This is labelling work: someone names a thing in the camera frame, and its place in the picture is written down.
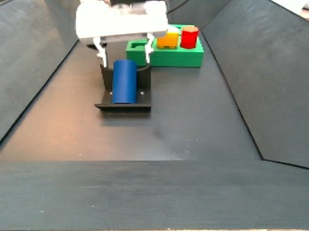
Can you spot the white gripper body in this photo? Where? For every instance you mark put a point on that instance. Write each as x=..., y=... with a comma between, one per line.
x=123, y=22

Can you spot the red hexagonal prism block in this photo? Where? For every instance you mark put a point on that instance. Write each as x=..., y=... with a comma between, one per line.
x=189, y=35

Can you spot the green shape sorter board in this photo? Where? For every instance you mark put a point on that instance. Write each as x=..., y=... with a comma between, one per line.
x=180, y=57

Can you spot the blue oval cylinder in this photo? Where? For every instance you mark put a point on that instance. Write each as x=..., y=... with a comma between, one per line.
x=125, y=82

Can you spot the yellow pentagon prism block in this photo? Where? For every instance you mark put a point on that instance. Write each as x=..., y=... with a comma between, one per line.
x=170, y=40

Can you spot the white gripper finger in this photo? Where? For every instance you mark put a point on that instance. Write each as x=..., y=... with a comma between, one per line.
x=149, y=48
x=101, y=48

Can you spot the black curved cradle fixture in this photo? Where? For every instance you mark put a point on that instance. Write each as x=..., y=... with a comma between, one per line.
x=144, y=92

